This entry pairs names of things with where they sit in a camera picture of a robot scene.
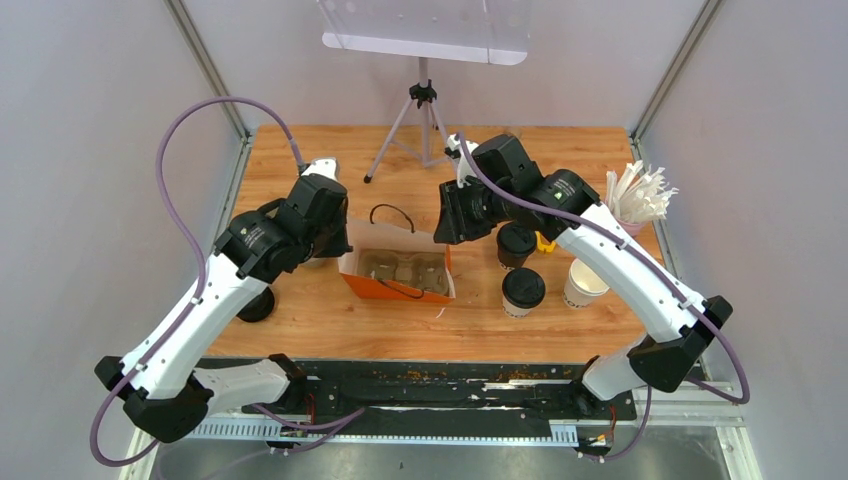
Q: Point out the orange paper bag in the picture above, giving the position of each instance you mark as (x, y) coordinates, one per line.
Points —
(388, 228)

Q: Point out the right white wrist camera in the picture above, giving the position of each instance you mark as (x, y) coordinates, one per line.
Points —
(461, 152)

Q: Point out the black cup lid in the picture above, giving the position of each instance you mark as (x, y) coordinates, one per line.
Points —
(523, 288)
(516, 239)

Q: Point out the pink straw holder cup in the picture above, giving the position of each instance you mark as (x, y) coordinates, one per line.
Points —
(632, 229)

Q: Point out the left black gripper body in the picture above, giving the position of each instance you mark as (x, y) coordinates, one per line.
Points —
(330, 242)

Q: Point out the stack of black lids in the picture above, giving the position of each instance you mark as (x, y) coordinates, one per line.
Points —
(258, 309)

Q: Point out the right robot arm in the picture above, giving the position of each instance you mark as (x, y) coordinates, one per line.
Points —
(496, 182)

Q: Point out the tripod stand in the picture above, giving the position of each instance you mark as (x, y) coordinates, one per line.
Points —
(422, 97)

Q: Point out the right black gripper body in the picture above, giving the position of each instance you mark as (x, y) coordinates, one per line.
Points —
(473, 210)

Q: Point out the white paper cup stack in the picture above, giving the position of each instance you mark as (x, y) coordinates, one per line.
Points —
(583, 286)

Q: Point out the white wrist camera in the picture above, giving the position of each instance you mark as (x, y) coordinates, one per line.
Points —
(325, 166)
(461, 152)

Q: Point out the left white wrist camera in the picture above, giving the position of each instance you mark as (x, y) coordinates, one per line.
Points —
(325, 166)

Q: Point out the yellow plastic triangle tool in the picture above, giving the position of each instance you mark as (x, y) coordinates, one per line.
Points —
(542, 245)

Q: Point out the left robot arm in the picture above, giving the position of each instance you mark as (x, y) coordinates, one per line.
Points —
(164, 391)

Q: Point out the cardboard cup carrier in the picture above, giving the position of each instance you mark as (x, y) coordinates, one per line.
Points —
(411, 274)
(313, 263)

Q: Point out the black sleeved coffee cup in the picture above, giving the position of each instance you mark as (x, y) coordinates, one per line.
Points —
(509, 260)

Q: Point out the white wrapped straws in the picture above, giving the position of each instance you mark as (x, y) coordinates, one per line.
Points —
(639, 194)

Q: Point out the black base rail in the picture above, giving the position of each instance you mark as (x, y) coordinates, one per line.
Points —
(445, 400)

